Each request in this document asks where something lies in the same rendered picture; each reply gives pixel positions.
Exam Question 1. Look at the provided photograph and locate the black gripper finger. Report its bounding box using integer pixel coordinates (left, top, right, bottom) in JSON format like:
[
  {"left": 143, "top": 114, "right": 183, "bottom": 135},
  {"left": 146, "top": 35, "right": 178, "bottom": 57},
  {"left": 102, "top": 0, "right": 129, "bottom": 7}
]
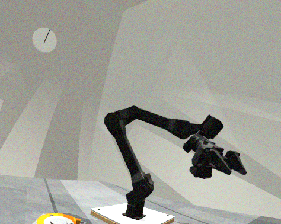
[
  {"left": 228, "top": 153, "right": 247, "bottom": 175},
  {"left": 200, "top": 149, "right": 231, "bottom": 175}
]

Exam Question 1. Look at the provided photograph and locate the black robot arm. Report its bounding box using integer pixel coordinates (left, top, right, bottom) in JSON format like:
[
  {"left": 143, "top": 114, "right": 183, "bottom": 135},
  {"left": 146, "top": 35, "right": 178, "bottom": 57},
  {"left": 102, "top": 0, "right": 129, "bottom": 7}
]
[{"left": 104, "top": 105, "right": 223, "bottom": 220}]

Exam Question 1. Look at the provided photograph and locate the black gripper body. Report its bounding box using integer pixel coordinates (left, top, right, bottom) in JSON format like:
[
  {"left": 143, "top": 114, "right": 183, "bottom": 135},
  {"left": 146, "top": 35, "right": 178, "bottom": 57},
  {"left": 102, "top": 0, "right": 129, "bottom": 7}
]
[{"left": 192, "top": 139, "right": 240, "bottom": 168}]

